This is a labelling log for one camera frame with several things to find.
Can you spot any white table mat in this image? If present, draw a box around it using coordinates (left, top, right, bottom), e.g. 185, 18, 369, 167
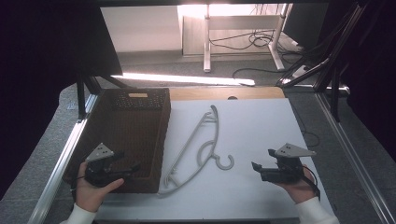
94, 97, 334, 221

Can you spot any brown woven basket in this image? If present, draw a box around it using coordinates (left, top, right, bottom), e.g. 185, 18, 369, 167
63, 87, 172, 194

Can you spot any white-legged desk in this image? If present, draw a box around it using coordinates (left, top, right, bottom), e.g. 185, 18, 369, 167
177, 3, 294, 74

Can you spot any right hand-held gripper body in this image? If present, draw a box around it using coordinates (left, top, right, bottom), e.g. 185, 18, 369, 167
260, 142, 318, 183

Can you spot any white power strip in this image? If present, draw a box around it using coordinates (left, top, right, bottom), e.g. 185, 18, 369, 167
233, 77, 257, 88

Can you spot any right hand-held gripper cable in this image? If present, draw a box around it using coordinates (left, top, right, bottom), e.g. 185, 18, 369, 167
300, 164, 321, 201

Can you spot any person's left hand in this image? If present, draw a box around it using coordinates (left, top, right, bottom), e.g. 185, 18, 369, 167
75, 161, 125, 214

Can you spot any black floor cable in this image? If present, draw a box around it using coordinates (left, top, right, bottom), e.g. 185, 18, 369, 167
231, 66, 284, 80

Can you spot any black metal stand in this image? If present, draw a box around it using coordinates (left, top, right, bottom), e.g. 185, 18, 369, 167
75, 72, 131, 121
275, 0, 375, 123

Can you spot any dark curtain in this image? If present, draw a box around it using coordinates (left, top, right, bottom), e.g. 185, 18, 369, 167
323, 0, 396, 154
0, 0, 123, 200

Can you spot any black cable bundle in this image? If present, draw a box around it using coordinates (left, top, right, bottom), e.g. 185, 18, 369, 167
208, 28, 303, 52

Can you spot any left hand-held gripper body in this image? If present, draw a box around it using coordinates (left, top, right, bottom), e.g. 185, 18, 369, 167
84, 142, 124, 189

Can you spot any grey plastic clothes hanger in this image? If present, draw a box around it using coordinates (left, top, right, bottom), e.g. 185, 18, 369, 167
157, 105, 235, 198

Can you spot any thin black cable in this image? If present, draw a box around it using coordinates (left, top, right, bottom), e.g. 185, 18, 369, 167
290, 104, 321, 149

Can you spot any person's right hand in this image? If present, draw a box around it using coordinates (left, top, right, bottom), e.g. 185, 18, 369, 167
275, 165, 318, 205

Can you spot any aluminium frame rail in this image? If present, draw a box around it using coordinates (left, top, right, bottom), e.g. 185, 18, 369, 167
315, 91, 396, 224
27, 92, 101, 224

